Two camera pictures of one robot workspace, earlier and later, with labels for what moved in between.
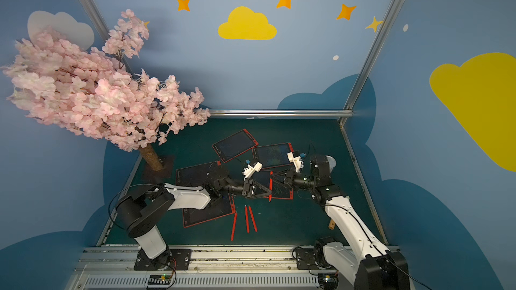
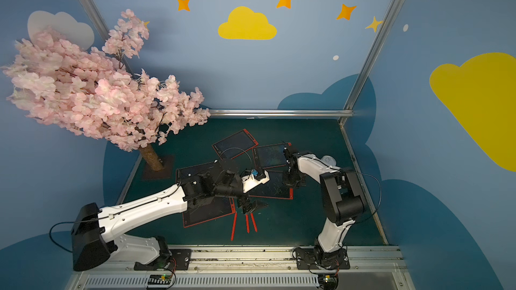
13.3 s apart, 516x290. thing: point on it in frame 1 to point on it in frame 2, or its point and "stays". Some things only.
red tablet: (235, 145) stays
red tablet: (273, 156) stays
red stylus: (234, 226) stays
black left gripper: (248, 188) to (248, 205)
